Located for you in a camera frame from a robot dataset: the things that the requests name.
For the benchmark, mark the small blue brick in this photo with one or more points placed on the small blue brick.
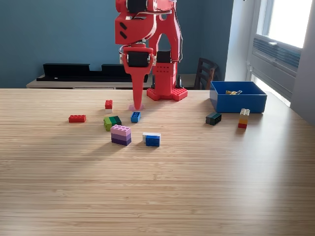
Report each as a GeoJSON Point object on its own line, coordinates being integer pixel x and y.
{"type": "Point", "coordinates": [135, 117]}

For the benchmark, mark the blue plastic bin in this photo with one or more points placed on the blue plastic bin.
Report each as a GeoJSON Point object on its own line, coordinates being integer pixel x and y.
{"type": "Point", "coordinates": [241, 104]}

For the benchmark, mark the grey wall heater unit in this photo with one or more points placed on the grey wall heater unit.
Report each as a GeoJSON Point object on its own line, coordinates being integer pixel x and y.
{"type": "Point", "coordinates": [275, 61]}

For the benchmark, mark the green brick stack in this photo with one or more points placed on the green brick stack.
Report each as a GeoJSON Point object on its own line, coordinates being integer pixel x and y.
{"type": "Point", "coordinates": [110, 123]}

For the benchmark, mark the flat red brick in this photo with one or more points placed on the flat red brick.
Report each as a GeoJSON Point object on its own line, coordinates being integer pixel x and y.
{"type": "Point", "coordinates": [77, 119]}

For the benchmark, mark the pale wooden sideboard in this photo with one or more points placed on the pale wooden sideboard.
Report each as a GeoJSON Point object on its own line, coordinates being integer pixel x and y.
{"type": "Point", "coordinates": [73, 85]}

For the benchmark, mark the purple and pink brick stack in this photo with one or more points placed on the purple and pink brick stack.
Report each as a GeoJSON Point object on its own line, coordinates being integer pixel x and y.
{"type": "Point", "coordinates": [120, 136]}

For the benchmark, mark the blue and white brick pair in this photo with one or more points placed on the blue and white brick pair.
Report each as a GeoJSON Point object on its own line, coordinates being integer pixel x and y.
{"type": "Point", "coordinates": [152, 141]}

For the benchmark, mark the white yellow red brick tower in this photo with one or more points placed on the white yellow red brick tower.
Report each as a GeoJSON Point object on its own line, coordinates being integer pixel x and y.
{"type": "Point", "coordinates": [243, 120]}

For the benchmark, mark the white window frame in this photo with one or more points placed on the white window frame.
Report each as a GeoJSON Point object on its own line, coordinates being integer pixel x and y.
{"type": "Point", "coordinates": [267, 24]}

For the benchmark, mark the dark green brick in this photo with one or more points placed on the dark green brick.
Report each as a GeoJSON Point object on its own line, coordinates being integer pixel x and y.
{"type": "Point", "coordinates": [213, 119]}

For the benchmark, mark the small yellow toy digger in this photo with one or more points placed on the small yellow toy digger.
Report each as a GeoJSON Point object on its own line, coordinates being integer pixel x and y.
{"type": "Point", "coordinates": [232, 92]}

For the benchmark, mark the black shelf unit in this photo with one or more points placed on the black shelf unit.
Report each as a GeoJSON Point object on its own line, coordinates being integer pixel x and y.
{"type": "Point", "coordinates": [73, 73]}

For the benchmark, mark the red and white brick stack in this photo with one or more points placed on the red and white brick stack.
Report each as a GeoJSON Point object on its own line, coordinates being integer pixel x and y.
{"type": "Point", "coordinates": [108, 105]}

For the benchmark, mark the dark wooden chair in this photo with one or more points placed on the dark wooden chair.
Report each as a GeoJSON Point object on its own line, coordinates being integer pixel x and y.
{"type": "Point", "coordinates": [205, 73]}

